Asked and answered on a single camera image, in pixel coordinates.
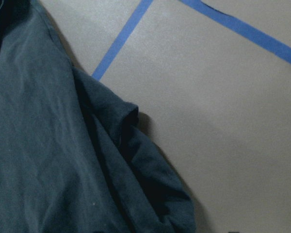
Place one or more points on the black graphic t-shirt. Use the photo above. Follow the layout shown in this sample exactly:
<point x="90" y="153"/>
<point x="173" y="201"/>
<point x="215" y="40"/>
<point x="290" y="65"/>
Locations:
<point x="72" y="159"/>

